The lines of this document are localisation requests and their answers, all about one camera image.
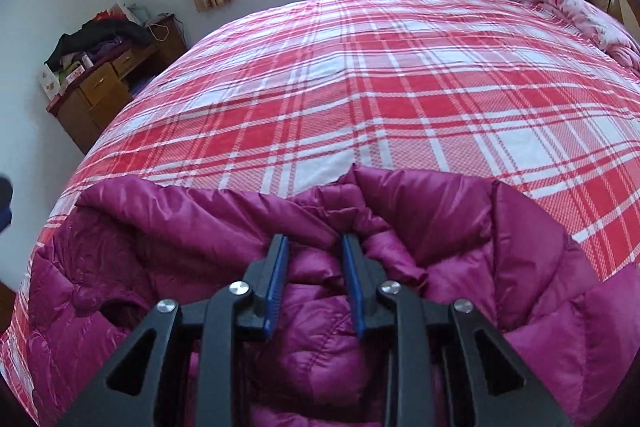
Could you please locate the magenta quilted down jacket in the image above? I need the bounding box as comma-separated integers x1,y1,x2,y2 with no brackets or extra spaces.
26,166,639,426

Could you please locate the pile of dark clothes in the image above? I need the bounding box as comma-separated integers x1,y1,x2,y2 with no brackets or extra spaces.
46,18,152,72

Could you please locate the wooden desk cabinet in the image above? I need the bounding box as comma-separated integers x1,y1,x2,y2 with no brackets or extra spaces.
47,14,186,154

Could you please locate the white gift box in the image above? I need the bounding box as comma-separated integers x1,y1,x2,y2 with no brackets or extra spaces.
37,65,61,101

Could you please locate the red plaid bed sheet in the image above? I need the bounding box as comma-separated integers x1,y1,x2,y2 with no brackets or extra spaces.
0,0,640,427

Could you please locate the pink floral quilt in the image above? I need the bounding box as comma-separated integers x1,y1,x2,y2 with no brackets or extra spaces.
527,0,639,76

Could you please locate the wooden headboard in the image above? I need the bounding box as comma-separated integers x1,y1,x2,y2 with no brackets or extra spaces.
608,0,639,35

